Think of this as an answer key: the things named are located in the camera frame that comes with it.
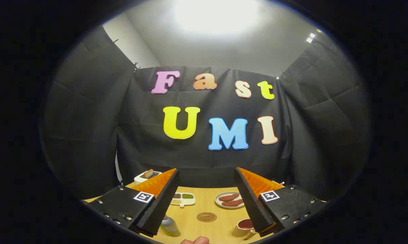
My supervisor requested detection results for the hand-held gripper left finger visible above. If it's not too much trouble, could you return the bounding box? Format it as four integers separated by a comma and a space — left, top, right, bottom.
83, 168, 180, 237

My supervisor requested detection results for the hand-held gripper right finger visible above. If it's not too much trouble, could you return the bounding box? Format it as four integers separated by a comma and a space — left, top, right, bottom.
234, 167, 327, 237

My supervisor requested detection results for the silver bottle with green label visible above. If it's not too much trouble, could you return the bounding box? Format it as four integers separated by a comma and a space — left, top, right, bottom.
160, 215, 181, 237

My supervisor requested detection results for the cream cup with wooden handle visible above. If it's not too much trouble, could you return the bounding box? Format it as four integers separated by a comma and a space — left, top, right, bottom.
232, 219, 258, 240

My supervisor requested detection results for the round wooden coaster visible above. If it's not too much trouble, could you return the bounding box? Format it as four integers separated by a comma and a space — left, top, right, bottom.
196, 212, 217, 222

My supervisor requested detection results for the white divided dish with beans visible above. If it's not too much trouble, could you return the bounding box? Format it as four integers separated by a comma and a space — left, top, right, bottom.
170, 192, 196, 208

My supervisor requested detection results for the wooden table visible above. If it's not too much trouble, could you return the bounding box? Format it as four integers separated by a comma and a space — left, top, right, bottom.
83, 181, 287, 244

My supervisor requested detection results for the white toaster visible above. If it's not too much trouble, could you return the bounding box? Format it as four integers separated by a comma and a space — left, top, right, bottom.
134, 170, 162, 185

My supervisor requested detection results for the white round plate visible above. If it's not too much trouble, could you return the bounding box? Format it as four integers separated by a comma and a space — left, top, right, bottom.
215, 192, 246, 209

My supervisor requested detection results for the black backdrop cloth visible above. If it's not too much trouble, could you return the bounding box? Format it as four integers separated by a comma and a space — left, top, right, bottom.
41, 25, 372, 204

